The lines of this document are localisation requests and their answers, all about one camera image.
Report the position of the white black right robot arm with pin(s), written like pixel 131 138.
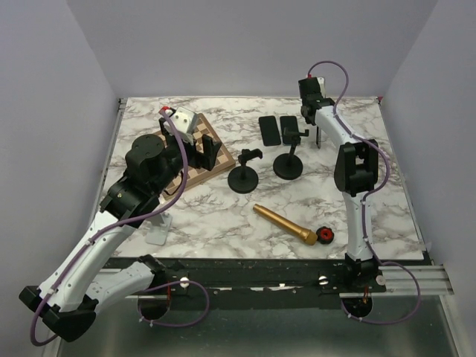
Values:
pixel 355 175

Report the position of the gold metal cylinder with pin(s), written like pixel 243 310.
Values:
pixel 304 234

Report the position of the teal phone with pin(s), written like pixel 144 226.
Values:
pixel 290 123

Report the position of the black small phone stand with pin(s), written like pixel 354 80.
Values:
pixel 244 179

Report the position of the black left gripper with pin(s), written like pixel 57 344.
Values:
pixel 206 159

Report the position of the wooden chessboard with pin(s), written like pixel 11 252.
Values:
pixel 224 160

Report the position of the black phone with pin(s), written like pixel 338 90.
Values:
pixel 269 131

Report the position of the black red knob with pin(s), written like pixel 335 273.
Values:
pixel 325 235

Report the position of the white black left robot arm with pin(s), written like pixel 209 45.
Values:
pixel 69 301

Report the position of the black phone stand ribbed base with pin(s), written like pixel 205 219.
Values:
pixel 289 166

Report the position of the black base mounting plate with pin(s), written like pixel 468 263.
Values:
pixel 241 284

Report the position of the silver metal plate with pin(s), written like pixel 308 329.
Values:
pixel 159 229

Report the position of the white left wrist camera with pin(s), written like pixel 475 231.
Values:
pixel 184 120

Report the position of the aluminium right side rail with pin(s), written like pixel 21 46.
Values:
pixel 432 280

